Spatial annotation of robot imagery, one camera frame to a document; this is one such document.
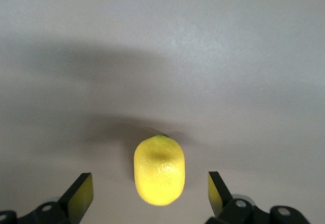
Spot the yellow lemon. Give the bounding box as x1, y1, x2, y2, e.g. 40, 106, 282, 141
133, 134, 186, 207

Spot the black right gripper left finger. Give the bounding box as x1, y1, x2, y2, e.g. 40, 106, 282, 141
0, 172, 94, 224

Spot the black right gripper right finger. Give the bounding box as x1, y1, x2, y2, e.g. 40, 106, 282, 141
205, 171, 311, 224

